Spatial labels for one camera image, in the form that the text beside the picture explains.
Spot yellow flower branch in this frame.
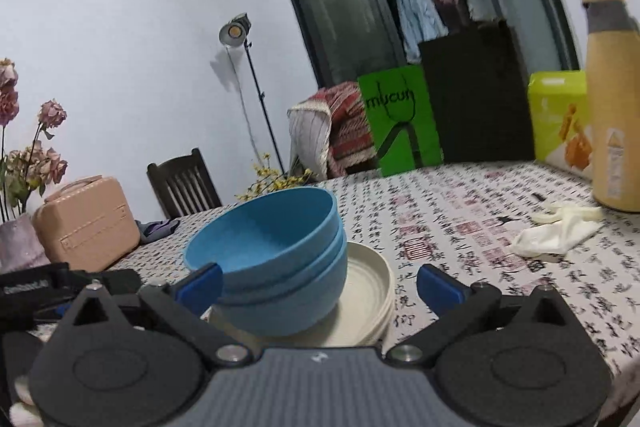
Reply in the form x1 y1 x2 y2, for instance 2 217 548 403
235 152 318 202

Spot white rubber glove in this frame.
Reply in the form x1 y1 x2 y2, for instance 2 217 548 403
531 201 603 225

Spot calligraphy print tablecloth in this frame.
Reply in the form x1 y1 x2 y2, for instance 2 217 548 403
0 159 640 427

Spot black paper bag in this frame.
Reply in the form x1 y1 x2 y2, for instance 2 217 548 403
417 19 537 164

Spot white quilted cloth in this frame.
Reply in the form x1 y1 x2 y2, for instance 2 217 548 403
287 102 333 180

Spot white crumpled cloth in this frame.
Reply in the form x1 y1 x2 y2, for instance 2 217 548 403
510 217 598 258

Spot dark wooden chair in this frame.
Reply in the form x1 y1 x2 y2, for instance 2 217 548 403
146 148 222 219

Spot purple glass vase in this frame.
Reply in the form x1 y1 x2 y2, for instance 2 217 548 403
0 213 51 275

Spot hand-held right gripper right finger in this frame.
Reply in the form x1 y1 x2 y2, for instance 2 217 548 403
387 263 585 367

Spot beige thermos bottle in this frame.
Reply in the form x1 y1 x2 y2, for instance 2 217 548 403
580 0 640 212

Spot dried pink flowers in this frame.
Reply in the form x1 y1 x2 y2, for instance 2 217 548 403
0 58 68 223

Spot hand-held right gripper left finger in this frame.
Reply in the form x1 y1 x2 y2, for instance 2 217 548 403
59 263 253 367

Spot grey purple cloth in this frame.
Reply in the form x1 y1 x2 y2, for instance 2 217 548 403
137 219 180 244

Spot red patterned blanket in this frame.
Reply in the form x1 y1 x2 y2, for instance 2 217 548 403
305 82 378 175

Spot light blue hanging garment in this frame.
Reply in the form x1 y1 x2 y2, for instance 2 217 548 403
392 0 448 64

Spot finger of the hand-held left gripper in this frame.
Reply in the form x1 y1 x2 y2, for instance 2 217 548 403
50 269 144 317

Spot dark sliding glass door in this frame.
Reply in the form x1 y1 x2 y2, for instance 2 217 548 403
275 0 581 98

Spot studio light on stand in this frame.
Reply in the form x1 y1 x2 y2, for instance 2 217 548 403
217 13 288 178

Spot green paper bag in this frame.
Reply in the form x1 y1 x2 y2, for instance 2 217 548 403
357 66 443 178

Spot yellow-green snack box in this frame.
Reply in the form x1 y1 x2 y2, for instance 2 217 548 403
527 71 596 172

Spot pink hard case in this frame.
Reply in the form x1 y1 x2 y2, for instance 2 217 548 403
32 176 141 273

